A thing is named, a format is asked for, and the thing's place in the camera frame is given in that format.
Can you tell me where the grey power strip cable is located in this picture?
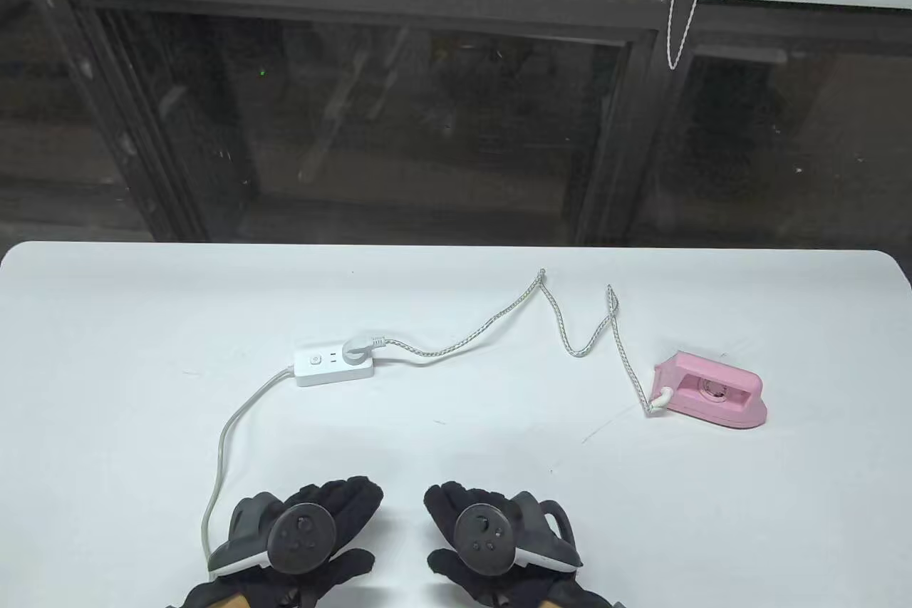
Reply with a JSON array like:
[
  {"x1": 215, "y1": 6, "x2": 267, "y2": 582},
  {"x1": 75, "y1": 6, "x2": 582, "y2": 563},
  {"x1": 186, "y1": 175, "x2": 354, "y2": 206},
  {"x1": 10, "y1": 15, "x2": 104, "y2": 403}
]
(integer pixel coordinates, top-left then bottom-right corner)
[{"x1": 202, "y1": 366, "x2": 300, "y2": 559}]

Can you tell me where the braided iron cord with plug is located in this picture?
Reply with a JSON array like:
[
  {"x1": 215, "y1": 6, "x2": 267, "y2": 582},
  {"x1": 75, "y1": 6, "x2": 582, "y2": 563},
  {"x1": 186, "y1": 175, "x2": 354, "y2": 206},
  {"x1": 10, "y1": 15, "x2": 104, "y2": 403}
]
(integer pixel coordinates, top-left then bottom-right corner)
[{"x1": 341, "y1": 268, "x2": 672, "y2": 416}]

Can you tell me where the pink electric iron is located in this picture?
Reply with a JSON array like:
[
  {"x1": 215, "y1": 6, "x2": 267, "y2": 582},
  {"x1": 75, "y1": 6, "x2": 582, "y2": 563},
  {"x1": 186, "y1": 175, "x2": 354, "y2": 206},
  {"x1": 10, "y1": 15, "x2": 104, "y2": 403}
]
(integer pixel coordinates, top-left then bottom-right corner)
[{"x1": 650, "y1": 350, "x2": 769, "y2": 429}]

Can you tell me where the black right hand controller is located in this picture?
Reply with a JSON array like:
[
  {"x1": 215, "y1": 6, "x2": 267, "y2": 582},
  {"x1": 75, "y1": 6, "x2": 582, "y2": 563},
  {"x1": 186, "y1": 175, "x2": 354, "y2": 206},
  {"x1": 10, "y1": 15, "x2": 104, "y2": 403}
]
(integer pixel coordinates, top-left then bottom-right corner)
[{"x1": 456, "y1": 492, "x2": 576, "y2": 573}]

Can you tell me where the white power strip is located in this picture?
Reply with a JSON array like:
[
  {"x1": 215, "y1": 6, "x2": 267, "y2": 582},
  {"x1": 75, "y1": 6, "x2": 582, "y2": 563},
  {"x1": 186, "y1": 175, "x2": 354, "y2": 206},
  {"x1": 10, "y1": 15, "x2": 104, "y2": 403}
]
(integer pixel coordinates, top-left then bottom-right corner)
[{"x1": 296, "y1": 343, "x2": 376, "y2": 388}]

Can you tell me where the person's left hand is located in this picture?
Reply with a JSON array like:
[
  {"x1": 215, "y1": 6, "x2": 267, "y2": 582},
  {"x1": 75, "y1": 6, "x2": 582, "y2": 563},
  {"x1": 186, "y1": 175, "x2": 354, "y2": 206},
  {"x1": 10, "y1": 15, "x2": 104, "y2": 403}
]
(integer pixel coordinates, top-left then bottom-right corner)
[{"x1": 167, "y1": 476, "x2": 384, "y2": 608}]

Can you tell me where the person's right hand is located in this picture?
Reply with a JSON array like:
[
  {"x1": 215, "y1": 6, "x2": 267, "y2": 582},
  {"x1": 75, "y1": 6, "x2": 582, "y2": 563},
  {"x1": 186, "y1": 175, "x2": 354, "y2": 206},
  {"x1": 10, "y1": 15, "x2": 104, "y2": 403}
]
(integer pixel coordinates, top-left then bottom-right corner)
[{"x1": 424, "y1": 481, "x2": 599, "y2": 608}]

